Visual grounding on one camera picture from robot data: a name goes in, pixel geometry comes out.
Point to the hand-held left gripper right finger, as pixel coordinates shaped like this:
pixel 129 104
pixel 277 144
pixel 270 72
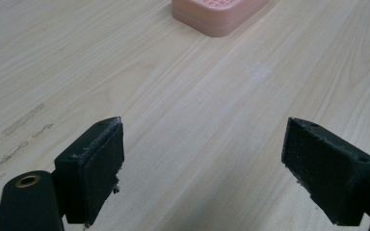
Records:
pixel 330 173

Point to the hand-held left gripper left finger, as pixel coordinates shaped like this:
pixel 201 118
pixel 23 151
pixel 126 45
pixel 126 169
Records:
pixel 90 179

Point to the pink plastic basket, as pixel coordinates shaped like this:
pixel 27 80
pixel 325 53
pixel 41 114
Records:
pixel 216 17

